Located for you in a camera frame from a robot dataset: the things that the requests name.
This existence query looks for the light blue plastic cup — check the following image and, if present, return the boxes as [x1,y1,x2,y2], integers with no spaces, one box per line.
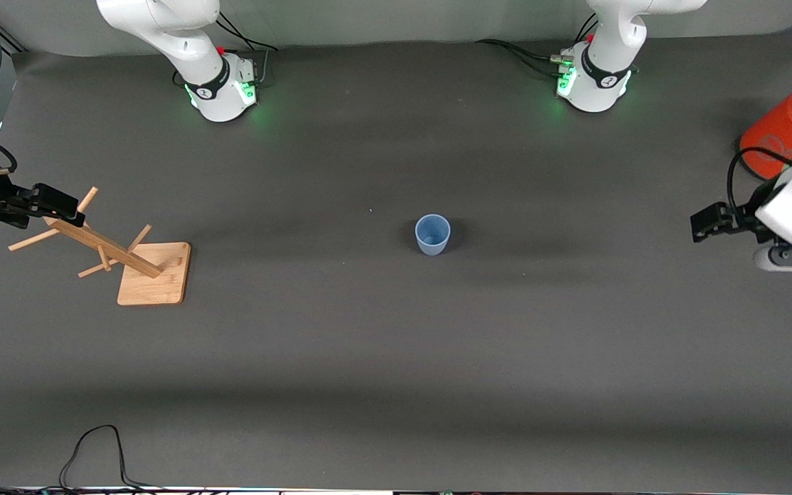
[415,214,452,257]

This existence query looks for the orange can with grey lid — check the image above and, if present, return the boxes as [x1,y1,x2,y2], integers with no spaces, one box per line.
[738,86,792,182]

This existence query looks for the wooden mug tree stand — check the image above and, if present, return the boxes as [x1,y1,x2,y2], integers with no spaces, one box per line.
[8,186,193,307]

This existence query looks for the dark grey table mat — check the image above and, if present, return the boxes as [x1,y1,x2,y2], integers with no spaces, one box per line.
[0,26,792,492]

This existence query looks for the black left arm wrist cable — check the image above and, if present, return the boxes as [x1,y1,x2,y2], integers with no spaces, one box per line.
[727,146,792,208]

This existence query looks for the thin black looped cable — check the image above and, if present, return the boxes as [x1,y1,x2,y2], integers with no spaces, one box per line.
[58,424,170,493]

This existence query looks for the black right arm base cables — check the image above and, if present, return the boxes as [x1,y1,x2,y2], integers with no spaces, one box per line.
[214,10,280,87]

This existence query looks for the black arm base cables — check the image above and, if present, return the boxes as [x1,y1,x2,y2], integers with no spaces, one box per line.
[214,10,280,87]
[475,38,575,80]

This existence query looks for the black left arm base cables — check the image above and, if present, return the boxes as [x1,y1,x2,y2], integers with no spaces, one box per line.
[475,38,575,80]

